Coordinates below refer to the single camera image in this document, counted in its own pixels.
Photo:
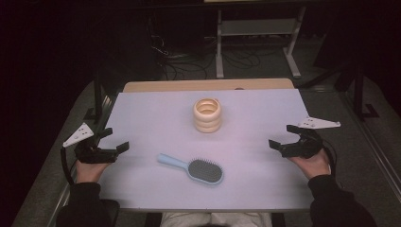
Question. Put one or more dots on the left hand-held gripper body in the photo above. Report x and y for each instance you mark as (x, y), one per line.
(94, 155)

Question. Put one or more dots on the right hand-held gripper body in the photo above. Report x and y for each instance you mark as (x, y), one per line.
(303, 145)

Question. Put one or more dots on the cream ribbed cup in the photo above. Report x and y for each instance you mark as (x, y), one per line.
(207, 119)

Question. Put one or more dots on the light blue hairbrush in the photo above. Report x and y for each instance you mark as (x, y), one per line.
(201, 171)

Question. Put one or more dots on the person's left hand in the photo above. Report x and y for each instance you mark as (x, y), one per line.
(90, 171)

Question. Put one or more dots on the person's right hand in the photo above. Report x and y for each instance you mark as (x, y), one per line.
(313, 166)

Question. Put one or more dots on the black floor stand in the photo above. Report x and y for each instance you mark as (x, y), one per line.
(98, 94)
(359, 94)

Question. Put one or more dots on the white table board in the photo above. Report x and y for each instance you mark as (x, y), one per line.
(252, 176)

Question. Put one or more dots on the wooden table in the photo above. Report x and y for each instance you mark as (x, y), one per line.
(189, 85)

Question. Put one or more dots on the person's legs in light trousers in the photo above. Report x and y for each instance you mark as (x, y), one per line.
(217, 219)

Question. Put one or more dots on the grey metal stand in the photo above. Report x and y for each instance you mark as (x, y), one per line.
(258, 27)

